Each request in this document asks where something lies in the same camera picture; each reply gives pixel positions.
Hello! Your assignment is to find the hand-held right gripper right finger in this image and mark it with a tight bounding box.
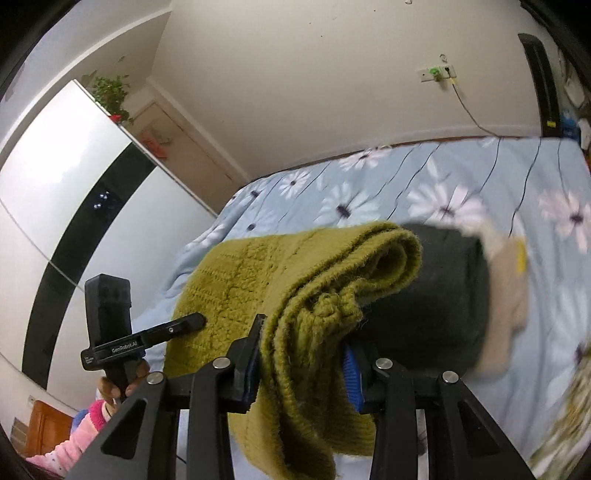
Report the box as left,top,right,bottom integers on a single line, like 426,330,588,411
344,342,536,480

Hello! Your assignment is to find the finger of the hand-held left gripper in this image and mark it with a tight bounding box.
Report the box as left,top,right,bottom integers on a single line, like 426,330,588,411
133,312,206,344

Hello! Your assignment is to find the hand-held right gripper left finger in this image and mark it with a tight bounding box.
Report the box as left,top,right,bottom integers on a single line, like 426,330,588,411
67,315,267,480

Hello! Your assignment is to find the olive green knit sweater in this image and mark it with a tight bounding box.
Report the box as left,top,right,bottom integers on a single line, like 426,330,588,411
164,222,423,480

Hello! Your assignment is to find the person's left forearm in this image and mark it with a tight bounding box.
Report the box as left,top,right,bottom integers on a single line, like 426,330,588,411
25,399,116,478

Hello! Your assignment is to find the person's left hand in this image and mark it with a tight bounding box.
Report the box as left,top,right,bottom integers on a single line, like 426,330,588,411
99,360,151,407

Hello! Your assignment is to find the dark cloth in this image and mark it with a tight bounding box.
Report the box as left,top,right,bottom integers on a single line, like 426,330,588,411
355,222,491,370

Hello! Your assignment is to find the brown wooden furniture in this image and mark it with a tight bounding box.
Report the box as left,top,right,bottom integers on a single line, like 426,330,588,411
9,399,75,457

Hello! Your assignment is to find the white wardrobe with black stripe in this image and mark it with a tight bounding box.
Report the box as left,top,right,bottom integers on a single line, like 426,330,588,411
0,78,218,411

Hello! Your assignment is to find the beige cloth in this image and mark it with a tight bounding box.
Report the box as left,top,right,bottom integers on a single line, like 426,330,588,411
473,226,529,377

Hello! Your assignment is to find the red door decoration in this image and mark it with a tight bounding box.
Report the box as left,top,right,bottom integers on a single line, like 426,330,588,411
139,129,171,160

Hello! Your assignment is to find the white door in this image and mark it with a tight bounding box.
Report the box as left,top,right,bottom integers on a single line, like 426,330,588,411
134,99,245,185

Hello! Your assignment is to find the olive patterned cloth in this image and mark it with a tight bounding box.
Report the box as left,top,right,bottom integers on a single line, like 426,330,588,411
529,342,591,476

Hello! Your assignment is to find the green potted plant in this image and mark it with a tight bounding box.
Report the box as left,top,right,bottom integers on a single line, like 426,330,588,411
90,74,134,125

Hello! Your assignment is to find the blue floral duvet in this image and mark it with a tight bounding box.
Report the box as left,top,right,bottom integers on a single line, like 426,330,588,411
95,136,591,476

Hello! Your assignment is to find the black upright bar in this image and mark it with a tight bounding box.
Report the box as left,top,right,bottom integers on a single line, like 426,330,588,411
518,33,563,138

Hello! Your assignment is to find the white and blue clutter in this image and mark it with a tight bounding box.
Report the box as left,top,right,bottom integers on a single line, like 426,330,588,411
556,51,591,151

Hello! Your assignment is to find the thin dark cable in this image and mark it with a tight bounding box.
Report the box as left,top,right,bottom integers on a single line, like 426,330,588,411
450,80,499,138

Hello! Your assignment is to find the white wall socket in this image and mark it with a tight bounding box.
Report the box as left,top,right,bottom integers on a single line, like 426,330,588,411
418,65,458,84

